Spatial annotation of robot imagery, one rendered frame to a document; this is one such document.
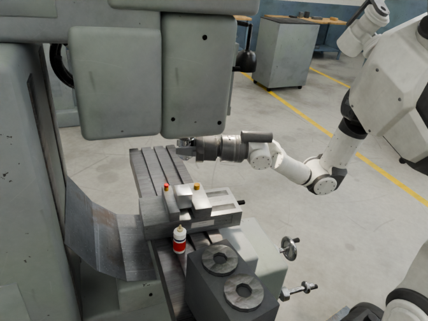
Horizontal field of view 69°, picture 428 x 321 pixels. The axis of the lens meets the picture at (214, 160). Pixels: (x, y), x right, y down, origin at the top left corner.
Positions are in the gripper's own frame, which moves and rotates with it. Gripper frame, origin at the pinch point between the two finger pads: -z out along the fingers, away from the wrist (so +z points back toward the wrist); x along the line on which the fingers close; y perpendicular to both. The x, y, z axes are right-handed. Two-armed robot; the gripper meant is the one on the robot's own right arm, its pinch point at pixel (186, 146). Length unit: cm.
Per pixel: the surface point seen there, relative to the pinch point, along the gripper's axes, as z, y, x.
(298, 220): 94, 125, -104
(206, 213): 7.8, 23.0, 4.6
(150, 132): -8.7, -12.3, 15.3
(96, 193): -76, 122, -130
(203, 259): 5.4, 11.7, 34.1
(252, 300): 15.8, 11.9, 44.8
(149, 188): -14.6, 31.3, -19.5
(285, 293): 46, 72, 1
